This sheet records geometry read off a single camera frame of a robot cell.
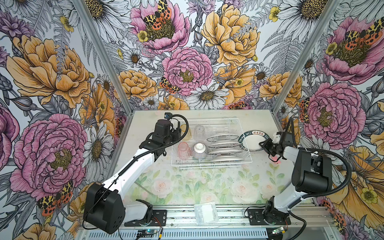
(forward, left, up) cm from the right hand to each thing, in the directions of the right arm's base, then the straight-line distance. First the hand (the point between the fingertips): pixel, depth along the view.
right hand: (260, 146), depth 96 cm
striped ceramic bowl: (-4, +38, +3) cm, 39 cm away
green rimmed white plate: (+10, +2, -7) cm, 12 cm away
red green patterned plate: (+1, +22, +1) cm, 22 cm away
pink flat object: (-13, -2, +8) cm, 15 cm away
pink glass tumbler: (-5, +47, +6) cm, 48 cm away
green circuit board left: (-43, +65, -4) cm, 78 cm away
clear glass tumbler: (+8, +38, +6) cm, 39 cm away
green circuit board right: (-43, +2, -5) cm, 43 cm away
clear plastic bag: (-35, +36, -5) cm, 51 cm away
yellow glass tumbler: (+11, +48, +5) cm, 50 cm away
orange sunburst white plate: (+5, +24, +3) cm, 25 cm away
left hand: (0, +52, +16) cm, 54 cm away
